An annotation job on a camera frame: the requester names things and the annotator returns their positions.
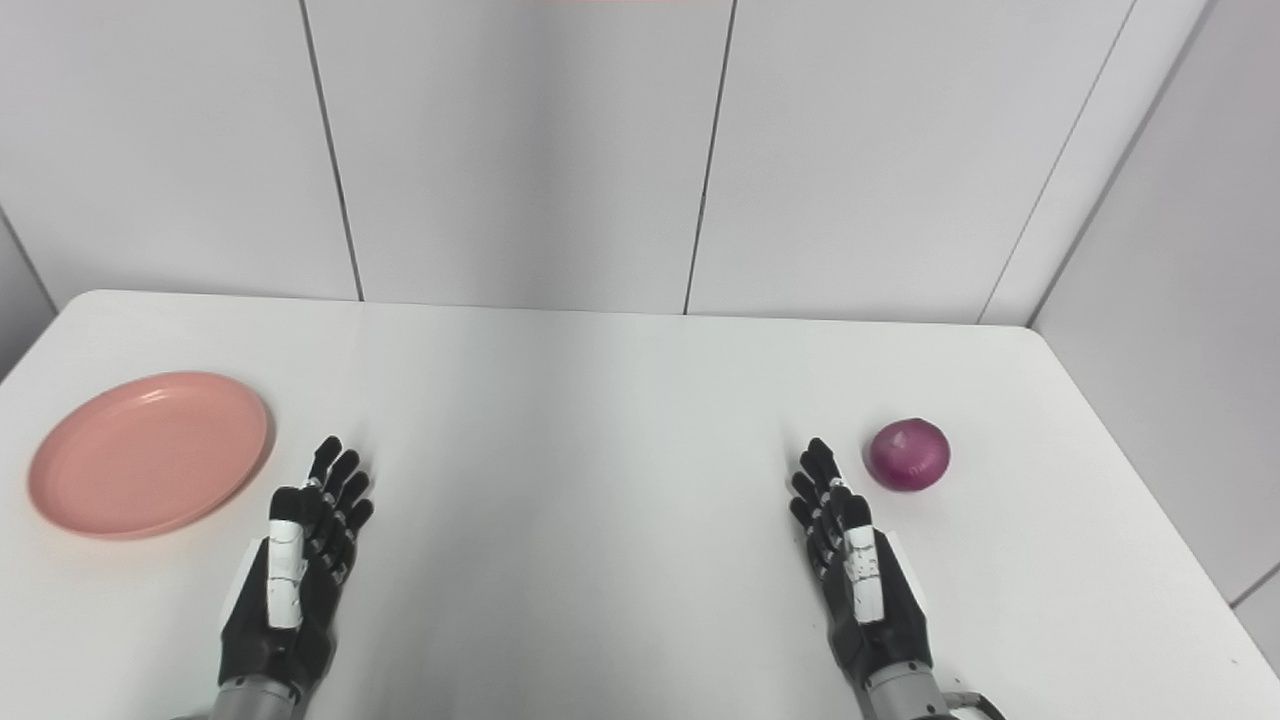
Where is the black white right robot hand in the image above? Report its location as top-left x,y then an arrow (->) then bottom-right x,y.
788,437 -> 936,691

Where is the pink round plate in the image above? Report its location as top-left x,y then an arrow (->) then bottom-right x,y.
27,371 -> 273,541

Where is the purple red onion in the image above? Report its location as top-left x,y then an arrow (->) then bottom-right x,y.
866,418 -> 952,494

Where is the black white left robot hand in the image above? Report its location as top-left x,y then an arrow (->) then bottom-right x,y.
218,436 -> 376,701

